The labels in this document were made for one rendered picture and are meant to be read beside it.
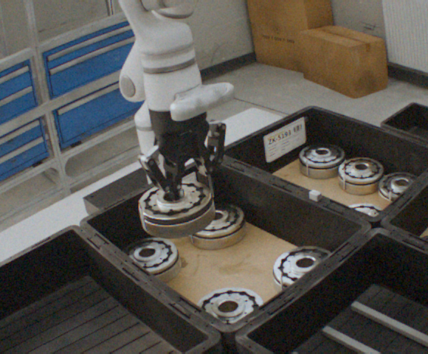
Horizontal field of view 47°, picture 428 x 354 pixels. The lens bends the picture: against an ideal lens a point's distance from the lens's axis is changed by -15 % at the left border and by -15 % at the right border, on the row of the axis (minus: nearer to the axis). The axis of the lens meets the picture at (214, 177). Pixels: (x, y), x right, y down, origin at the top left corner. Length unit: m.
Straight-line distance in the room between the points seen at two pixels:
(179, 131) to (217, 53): 3.78
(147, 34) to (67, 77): 2.15
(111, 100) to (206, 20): 1.62
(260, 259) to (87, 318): 0.32
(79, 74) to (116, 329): 2.13
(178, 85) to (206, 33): 3.70
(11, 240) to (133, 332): 0.68
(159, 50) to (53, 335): 0.48
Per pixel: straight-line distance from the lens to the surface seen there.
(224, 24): 4.51
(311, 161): 1.15
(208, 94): 0.68
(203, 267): 0.94
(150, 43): 0.69
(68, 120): 2.88
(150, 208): 0.78
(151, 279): 0.77
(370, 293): 0.85
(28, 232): 1.44
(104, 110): 2.97
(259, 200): 0.98
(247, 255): 0.95
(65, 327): 0.89
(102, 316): 0.89
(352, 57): 3.74
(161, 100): 0.71
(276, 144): 1.17
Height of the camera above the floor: 1.40
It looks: 28 degrees down
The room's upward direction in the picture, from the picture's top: 9 degrees counter-clockwise
